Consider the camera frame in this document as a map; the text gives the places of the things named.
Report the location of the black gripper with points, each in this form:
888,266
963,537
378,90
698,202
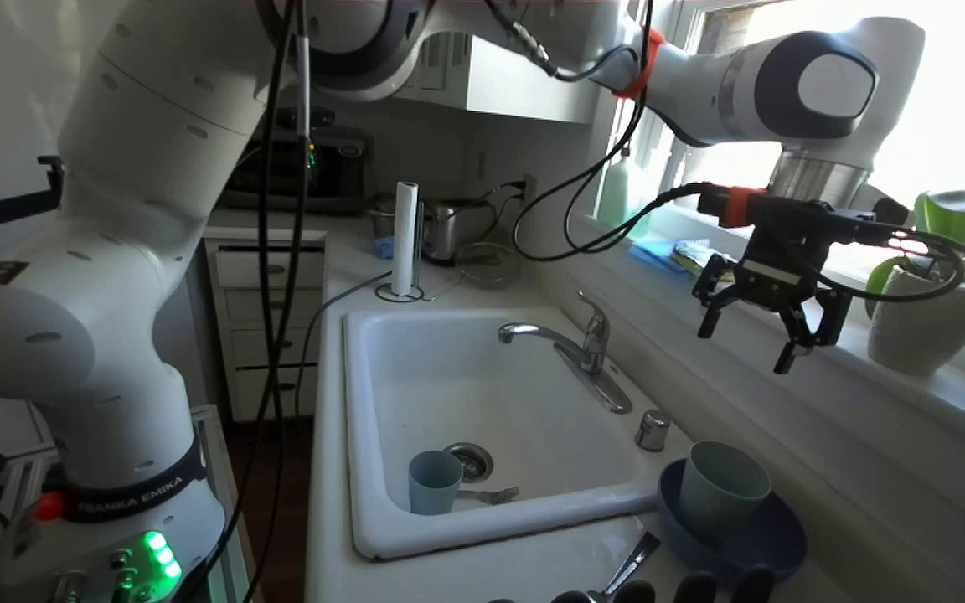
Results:
790,252

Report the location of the blue bowl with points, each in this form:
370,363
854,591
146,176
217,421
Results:
778,539

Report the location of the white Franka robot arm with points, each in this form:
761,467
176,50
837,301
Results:
60,337

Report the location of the chrome sink hole cap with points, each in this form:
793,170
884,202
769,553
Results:
652,430

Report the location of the white kitchen sink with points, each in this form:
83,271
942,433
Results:
469,381

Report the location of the metal sink drain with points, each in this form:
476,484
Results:
473,460

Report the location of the pale yellow sponge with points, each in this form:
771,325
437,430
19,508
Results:
698,256

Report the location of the blue cloth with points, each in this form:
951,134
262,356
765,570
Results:
654,249

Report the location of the white plant pot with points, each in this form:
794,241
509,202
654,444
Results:
931,329

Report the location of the chrome faucet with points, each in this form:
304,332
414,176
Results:
593,356

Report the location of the green soap dispenser bottle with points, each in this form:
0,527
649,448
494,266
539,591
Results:
616,196

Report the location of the green houseplant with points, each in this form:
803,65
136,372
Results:
946,223

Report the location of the metal utensil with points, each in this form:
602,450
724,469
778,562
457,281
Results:
634,553

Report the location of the black dish rack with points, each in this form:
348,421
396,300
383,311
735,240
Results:
698,586

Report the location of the steel pot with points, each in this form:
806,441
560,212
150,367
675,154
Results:
443,231

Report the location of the metal spoon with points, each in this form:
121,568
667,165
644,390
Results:
494,493

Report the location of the small blue mug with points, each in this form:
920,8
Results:
433,487

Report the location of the black toaster oven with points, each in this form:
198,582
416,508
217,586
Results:
337,172

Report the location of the white drawer cabinet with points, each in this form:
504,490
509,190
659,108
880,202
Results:
243,356

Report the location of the green indicator light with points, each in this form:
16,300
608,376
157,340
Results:
153,557

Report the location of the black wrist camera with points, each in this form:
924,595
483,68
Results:
868,219

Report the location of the white window frame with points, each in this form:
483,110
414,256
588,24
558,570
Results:
907,448

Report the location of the white wall cabinet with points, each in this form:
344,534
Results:
504,85

